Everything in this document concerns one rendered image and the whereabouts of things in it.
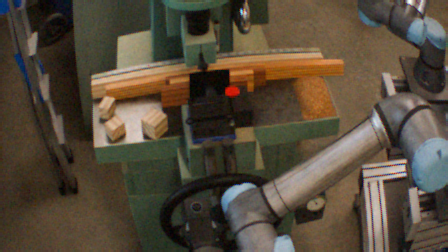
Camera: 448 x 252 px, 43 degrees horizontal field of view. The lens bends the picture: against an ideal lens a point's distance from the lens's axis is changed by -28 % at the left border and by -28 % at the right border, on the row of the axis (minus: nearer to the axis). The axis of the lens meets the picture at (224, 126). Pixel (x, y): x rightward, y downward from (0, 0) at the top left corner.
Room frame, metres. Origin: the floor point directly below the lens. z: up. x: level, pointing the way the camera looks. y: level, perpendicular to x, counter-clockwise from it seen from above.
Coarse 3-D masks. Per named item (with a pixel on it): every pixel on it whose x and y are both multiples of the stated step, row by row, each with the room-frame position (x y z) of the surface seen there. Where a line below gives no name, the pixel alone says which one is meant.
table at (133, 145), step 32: (160, 96) 1.33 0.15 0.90; (256, 96) 1.32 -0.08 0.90; (288, 96) 1.31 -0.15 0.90; (96, 128) 1.23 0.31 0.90; (128, 128) 1.22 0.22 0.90; (256, 128) 1.21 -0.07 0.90; (288, 128) 1.22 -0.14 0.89; (320, 128) 1.23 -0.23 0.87; (128, 160) 1.17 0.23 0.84; (256, 160) 1.14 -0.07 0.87
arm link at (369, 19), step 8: (360, 0) 1.30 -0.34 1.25; (368, 0) 1.28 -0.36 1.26; (376, 0) 1.27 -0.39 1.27; (384, 0) 1.29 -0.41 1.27; (360, 8) 1.30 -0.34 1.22; (368, 8) 1.28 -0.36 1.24; (376, 8) 1.27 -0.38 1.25; (384, 8) 1.26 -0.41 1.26; (360, 16) 1.30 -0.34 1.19; (368, 16) 1.28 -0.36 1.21; (376, 16) 1.26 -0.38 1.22; (384, 16) 1.25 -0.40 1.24; (368, 24) 1.28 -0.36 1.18; (376, 24) 1.27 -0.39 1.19; (384, 24) 1.25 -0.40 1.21
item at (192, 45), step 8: (184, 16) 1.44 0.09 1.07; (184, 24) 1.40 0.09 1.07; (184, 32) 1.36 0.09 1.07; (208, 32) 1.36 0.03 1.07; (184, 40) 1.34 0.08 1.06; (192, 40) 1.33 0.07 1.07; (200, 40) 1.32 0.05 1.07; (208, 40) 1.32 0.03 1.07; (216, 40) 1.34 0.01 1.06; (184, 48) 1.33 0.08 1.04; (192, 48) 1.31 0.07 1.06; (200, 48) 1.31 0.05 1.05; (208, 48) 1.32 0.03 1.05; (192, 56) 1.31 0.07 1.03; (208, 56) 1.32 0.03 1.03; (216, 56) 1.32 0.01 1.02; (192, 64) 1.31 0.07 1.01; (208, 64) 1.32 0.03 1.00
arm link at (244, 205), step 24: (408, 96) 0.90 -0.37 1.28; (384, 120) 0.88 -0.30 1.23; (336, 144) 0.88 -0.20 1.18; (360, 144) 0.87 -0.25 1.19; (384, 144) 0.87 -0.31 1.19; (312, 168) 0.86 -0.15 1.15; (336, 168) 0.85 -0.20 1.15; (240, 192) 0.86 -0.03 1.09; (264, 192) 0.85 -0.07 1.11; (288, 192) 0.83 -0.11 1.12; (312, 192) 0.83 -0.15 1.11; (240, 216) 0.81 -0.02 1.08; (264, 216) 0.81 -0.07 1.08
